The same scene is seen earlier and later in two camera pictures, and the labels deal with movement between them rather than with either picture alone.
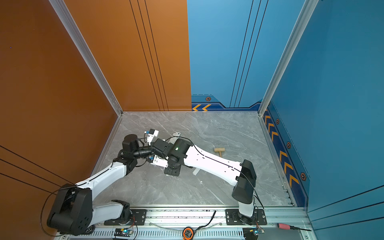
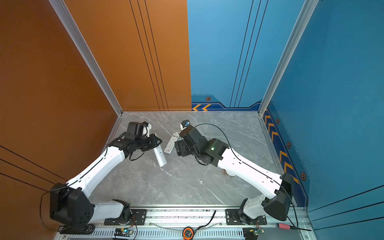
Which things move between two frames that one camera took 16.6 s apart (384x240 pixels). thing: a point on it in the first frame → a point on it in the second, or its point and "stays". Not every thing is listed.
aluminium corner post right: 308,8 stays
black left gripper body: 145,152 → 153,142
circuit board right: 252,233 stays
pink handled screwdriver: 288,227 stays
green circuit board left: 122,232 stays
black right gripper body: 171,169 → 183,148
